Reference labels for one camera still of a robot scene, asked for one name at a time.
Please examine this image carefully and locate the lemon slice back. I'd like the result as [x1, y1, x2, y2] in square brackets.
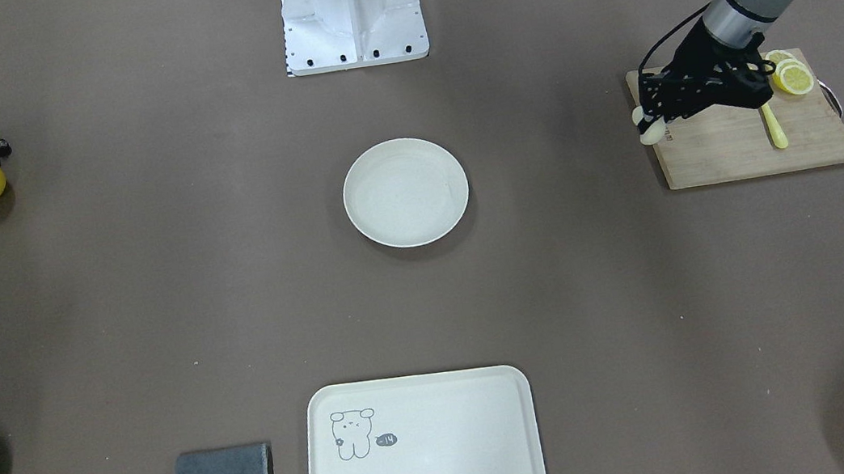
[761, 49, 798, 72]

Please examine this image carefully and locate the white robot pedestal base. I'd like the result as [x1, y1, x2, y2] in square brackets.
[280, 0, 431, 77]

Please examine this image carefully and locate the cream round plate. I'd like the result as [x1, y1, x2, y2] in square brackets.
[342, 137, 471, 249]

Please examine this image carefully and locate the lemon slice front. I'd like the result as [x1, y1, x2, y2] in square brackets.
[771, 58, 817, 95]

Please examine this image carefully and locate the lemon slice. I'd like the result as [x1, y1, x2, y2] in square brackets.
[771, 58, 817, 95]
[761, 49, 798, 72]

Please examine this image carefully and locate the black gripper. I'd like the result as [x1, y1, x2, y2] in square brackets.
[637, 19, 774, 136]

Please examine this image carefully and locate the cream rabbit tray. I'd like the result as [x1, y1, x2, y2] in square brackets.
[306, 365, 547, 474]

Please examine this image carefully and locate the yellow plastic knife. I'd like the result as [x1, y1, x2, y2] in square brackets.
[747, 60, 790, 153]

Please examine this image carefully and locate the wooden cutting board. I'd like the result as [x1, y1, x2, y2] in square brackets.
[652, 87, 844, 190]

